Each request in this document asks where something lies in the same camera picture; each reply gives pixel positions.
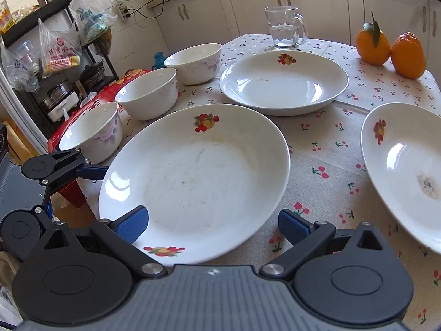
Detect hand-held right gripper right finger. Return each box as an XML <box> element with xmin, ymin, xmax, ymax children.
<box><xmin>259</xmin><ymin>209</ymin><xmax>391</xmax><ymax>281</ymax></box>

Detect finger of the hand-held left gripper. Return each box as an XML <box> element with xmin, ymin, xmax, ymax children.
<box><xmin>33</xmin><ymin>194</ymin><xmax>69</xmax><ymax>229</ymax></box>
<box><xmin>39</xmin><ymin>148</ymin><xmax>110</xmax><ymax>189</ymax></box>

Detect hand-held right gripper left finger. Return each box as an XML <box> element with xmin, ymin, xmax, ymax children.
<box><xmin>42</xmin><ymin>205</ymin><xmax>167</xmax><ymax>280</ymax></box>

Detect white bowl with pink flowers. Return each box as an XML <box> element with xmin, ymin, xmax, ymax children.
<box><xmin>163</xmin><ymin>43</ymin><xmax>222</xmax><ymax>85</ymax></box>
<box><xmin>114</xmin><ymin>68</ymin><xmax>178</xmax><ymax>121</ymax></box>
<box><xmin>58</xmin><ymin>102</ymin><xmax>124</xmax><ymax>164</ymax></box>

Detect white plate with fruit print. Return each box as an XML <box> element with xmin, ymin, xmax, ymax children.
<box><xmin>98</xmin><ymin>104</ymin><xmax>291</xmax><ymax>267</ymax></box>
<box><xmin>219</xmin><ymin>50</ymin><xmax>349</xmax><ymax>116</ymax></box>
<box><xmin>360</xmin><ymin>103</ymin><xmax>441</xmax><ymax>256</ymax></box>

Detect white electric cooker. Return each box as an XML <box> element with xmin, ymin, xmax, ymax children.
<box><xmin>46</xmin><ymin>95</ymin><xmax>79</xmax><ymax>121</ymax></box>

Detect red printed cardboard box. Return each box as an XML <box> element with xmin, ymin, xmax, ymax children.
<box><xmin>46</xmin><ymin>69</ymin><xmax>154</xmax><ymax>211</ymax></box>

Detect cherry print tablecloth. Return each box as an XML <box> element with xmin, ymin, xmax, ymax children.
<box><xmin>79</xmin><ymin>34</ymin><xmax>441</xmax><ymax>328</ymax></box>

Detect steel pot with lid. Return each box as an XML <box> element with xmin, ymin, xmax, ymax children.
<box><xmin>39</xmin><ymin>79</ymin><xmax>71</xmax><ymax>111</ymax></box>

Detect black cooking pan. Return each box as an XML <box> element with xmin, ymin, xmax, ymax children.
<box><xmin>79</xmin><ymin>60</ymin><xmax>106</xmax><ymax>88</ymax></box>

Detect clear plastic bag blue print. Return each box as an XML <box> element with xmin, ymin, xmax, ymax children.
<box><xmin>0</xmin><ymin>36</ymin><xmax>40</xmax><ymax>92</ymax></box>

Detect clear plastic bag red print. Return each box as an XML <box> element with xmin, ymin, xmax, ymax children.
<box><xmin>38</xmin><ymin>18</ymin><xmax>83</xmax><ymax>78</ymax></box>

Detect stack of clear plastic cups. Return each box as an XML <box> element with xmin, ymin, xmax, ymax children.
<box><xmin>14</xmin><ymin>41</ymin><xmax>38</xmax><ymax>76</ymax></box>

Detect clear plastic bag green contents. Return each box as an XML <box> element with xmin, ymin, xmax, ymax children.
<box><xmin>69</xmin><ymin>0</ymin><xmax>118</xmax><ymax>44</ymax></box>

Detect black metal shelf rack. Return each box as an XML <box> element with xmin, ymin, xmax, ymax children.
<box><xmin>0</xmin><ymin>0</ymin><xmax>119</xmax><ymax>138</ymax></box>

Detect yellow snack packets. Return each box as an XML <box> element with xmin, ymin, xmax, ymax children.
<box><xmin>0</xmin><ymin>0</ymin><xmax>39</xmax><ymax>32</ymax></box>

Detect clear glass mug with water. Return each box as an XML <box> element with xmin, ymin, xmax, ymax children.
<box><xmin>264</xmin><ymin>6</ymin><xmax>308</xmax><ymax>49</ymax></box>

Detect orange with green leaf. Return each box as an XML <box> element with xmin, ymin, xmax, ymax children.
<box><xmin>356</xmin><ymin>11</ymin><xmax>391</xmax><ymax>66</ymax></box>

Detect orange without leaf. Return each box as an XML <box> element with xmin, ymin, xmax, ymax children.
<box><xmin>390</xmin><ymin>32</ymin><xmax>427</xmax><ymax>80</ymax></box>

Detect white kitchen cabinets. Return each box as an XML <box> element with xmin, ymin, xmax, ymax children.
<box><xmin>157</xmin><ymin>0</ymin><xmax>441</xmax><ymax>73</ymax></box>

